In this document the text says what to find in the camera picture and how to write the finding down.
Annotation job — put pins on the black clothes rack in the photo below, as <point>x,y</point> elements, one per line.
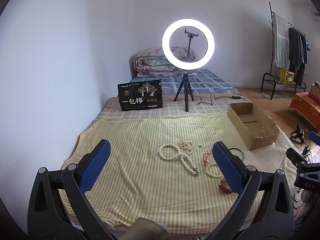
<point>271,79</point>

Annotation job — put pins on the yellow striped cloth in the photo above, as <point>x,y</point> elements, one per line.
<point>155,170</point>

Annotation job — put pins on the dark blue bangle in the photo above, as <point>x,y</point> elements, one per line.
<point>241,156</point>

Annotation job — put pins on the power strip with cables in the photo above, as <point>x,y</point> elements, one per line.
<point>310,152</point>

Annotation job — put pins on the striped hanging towel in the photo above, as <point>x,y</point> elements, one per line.
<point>280,42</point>

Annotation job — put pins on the folded floral quilt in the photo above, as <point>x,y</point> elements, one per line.
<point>152,62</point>

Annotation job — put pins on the black tripod stand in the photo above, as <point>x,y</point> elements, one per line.
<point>185,84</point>

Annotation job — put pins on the boxes on orange table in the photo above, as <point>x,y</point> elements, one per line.
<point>314,92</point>

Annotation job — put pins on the white ring light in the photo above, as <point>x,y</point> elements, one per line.
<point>187,64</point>

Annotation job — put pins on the yellow box on rack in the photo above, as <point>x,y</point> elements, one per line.
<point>287,77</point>

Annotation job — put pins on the blue patterned bed sheet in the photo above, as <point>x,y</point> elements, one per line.
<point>202,81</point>

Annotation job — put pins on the black device on floor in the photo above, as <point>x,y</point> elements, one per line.
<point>298,134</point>

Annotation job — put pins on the dark hanging clothes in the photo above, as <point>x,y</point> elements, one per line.
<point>297,55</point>

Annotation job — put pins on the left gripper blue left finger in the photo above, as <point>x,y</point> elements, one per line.
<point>47,217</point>

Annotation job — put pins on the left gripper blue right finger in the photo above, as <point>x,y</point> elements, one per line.
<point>263,208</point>

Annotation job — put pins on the plaid beige bed sheet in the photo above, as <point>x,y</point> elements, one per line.
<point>205,103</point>

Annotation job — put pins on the brown cardboard box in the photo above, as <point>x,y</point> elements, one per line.
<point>255,127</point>

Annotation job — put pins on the black printed gift bag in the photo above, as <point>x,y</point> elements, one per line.
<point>140,95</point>

